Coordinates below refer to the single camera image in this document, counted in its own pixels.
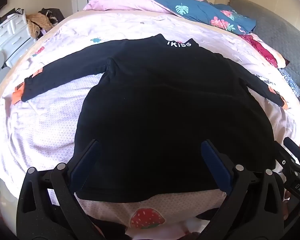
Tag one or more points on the red cloth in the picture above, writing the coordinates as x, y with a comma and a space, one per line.
262, 50

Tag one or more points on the black bag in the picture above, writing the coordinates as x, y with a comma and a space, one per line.
52, 15

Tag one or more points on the blue patterned cloth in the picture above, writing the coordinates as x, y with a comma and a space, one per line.
292, 82

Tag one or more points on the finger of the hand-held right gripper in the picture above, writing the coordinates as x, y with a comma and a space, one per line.
293, 148

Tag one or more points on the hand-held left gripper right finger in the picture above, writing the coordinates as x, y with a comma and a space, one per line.
216, 166

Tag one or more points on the tan cloth pile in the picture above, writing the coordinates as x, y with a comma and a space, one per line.
38, 25

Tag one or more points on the blue floral quilt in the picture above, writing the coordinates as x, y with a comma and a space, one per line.
197, 10

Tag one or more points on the white drawer cabinet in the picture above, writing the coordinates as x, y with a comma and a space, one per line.
10, 35

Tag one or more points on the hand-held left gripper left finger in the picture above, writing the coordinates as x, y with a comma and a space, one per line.
84, 166

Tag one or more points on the black long-sleeve shirt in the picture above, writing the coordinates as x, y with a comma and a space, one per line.
165, 105

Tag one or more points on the pink quilt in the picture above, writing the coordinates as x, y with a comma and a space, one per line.
120, 2

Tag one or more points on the grey quilted headboard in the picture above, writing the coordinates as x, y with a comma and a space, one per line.
277, 30

